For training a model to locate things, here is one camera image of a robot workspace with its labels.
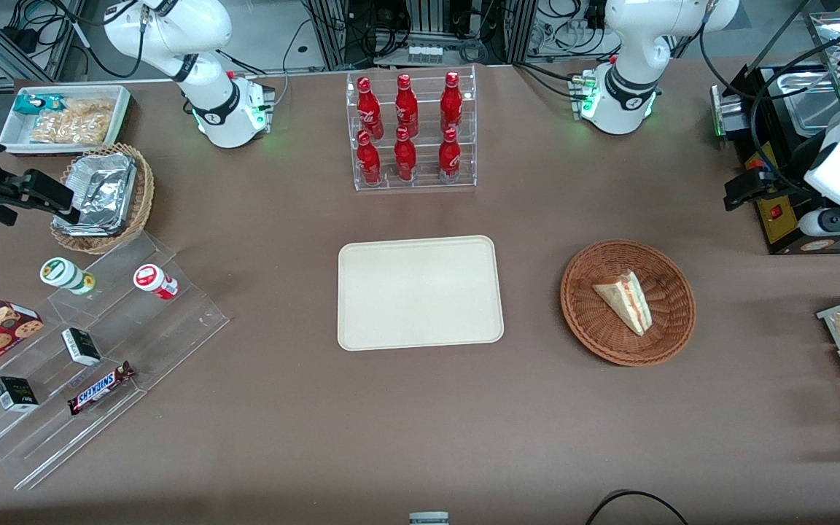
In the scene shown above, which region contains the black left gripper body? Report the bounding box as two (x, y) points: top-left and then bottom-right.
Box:
(767, 137), (829, 201)

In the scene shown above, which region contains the triangle sandwich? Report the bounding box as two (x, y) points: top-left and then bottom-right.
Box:
(592, 271), (653, 337)

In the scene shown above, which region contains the wicker basket with foil containers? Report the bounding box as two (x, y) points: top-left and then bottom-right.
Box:
(50, 143), (155, 255)

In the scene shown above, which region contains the round brown wicker basket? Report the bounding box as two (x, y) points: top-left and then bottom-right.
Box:
(560, 239), (697, 367)

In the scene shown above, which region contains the cream plastic tray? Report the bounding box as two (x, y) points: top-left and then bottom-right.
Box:
(337, 235), (505, 352)

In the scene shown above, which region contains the black countertop appliance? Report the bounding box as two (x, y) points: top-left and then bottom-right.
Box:
(710, 63), (840, 256)

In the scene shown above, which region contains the silver foil container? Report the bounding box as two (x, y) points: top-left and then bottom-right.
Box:
(54, 152), (137, 237)

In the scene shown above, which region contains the white rectangular snack bin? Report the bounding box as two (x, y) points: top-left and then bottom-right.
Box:
(0, 85), (133, 156)

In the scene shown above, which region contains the stainless steel pan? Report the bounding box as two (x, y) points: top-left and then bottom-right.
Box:
(779, 69), (840, 136)

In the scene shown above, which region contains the clear bag of chips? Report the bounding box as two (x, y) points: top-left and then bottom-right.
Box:
(29, 98), (115, 146)

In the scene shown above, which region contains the green and white cup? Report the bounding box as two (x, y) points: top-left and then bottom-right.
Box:
(39, 257), (97, 297)

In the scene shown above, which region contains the teal snack packet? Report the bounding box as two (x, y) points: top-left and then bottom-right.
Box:
(12, 94), (65, 117)

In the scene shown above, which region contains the red and white bottle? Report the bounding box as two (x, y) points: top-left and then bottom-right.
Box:
(133, 263), (179, 301)

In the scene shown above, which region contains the small black box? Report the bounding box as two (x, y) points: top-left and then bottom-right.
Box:
(61, 327), (103, 368)
(0, 376), (40, 413)

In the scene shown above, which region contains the clear acrylic stepped shelf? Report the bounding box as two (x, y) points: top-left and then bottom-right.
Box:
(0, 231), (230, 491)

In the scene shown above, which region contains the Snickers chocolate bar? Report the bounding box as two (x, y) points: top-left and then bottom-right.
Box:
(67, 360), (137, 416)

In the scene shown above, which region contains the clear acrylic bottle rack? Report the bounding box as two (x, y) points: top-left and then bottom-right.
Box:
(345, 65), (478, 193)

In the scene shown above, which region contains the red cola bottle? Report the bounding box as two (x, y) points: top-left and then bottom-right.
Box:
(356, 76), (385, 141)
(440, 71), (464, 133)
(356, 131), (383, 186)
(437, 128), (462, 184)
(394, 73), (420, 138)
(393, 127), (418, 182)

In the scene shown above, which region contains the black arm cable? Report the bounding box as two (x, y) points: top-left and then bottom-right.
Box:
(699, 15), (840, 194)

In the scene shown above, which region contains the black cable loop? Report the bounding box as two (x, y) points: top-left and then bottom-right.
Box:
(583, 489), (691, 525)

